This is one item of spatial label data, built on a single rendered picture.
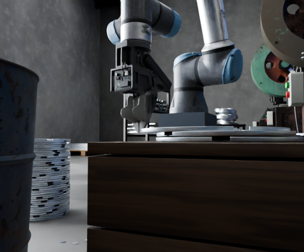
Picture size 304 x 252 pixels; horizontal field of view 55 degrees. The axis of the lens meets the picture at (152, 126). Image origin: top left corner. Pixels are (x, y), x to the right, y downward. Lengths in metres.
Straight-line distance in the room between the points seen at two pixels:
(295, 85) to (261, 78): 2.89
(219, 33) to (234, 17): 7.24
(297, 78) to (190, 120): 0.50
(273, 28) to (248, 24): 5.66
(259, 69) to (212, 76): 3.18
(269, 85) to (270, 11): 1.75
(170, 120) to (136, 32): 0.46
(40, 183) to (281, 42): 1.99
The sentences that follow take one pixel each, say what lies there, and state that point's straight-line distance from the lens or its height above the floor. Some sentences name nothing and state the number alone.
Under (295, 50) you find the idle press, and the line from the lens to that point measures 2.52.
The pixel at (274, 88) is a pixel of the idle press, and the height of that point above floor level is 1.02.
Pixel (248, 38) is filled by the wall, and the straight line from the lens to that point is 8.10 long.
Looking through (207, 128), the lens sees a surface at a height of 0.37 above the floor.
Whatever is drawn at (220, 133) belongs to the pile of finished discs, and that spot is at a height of 0.36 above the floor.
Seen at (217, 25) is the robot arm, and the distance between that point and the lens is 1.06.
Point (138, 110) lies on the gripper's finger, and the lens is 0.68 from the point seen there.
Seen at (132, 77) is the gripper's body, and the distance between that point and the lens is 0.65.
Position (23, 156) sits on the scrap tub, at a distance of 0.56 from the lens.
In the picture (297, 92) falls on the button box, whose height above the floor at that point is 0.54.
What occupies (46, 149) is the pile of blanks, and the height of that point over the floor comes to 0.31.
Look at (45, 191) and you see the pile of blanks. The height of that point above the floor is 0.13.
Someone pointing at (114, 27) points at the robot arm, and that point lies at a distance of 0.90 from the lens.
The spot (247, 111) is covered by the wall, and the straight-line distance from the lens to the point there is 7.72.
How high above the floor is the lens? 0.36
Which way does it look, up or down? 3 degrees up
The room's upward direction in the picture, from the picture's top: straight up
